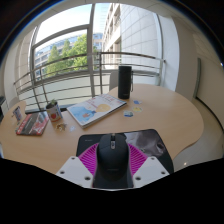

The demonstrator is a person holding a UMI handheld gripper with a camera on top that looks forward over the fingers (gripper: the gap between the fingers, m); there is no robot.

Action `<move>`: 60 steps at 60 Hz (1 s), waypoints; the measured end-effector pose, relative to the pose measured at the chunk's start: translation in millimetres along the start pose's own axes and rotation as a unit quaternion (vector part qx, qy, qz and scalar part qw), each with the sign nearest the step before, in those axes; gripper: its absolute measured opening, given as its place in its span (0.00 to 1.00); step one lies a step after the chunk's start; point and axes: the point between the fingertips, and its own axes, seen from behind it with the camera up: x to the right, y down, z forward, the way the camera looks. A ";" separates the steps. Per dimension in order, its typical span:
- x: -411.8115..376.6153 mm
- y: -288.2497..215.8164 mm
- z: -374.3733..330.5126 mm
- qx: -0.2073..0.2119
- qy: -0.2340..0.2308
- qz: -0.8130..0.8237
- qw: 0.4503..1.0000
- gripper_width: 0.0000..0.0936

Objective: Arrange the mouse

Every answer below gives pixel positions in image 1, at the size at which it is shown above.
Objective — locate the white chair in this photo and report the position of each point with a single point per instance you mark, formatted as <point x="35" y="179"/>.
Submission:
<point x="14" y="101"/>
<point x="114" y="81"/>

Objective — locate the metal balcony railing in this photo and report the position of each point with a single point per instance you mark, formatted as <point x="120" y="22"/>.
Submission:
<point x="133" y="54"/>

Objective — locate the black drink bottle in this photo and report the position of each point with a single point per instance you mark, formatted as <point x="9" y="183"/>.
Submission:
<point x="124" y="82"/>

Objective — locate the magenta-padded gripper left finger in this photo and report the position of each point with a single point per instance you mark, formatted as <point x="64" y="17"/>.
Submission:
<point x="71" y="168"/>

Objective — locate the red and black magazine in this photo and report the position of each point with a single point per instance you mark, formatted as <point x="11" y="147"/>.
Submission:
<point x="33" y="124"/>

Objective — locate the black computer mouse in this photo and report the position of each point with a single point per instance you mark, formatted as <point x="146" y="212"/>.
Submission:
<point x="112" y="160"/>

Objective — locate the black printed mouse pad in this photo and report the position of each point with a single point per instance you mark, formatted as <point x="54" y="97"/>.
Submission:
<point x="150" y="141"/>

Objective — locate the light blue illustrated magazine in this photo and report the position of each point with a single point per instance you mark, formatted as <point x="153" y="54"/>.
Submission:
<point x="95" y="109"/>

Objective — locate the green tree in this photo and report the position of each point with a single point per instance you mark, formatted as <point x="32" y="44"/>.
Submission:
<point x="71" y="55"/>

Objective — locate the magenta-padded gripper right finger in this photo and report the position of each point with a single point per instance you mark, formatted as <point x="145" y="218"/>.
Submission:
<point x="151" y="168"/>

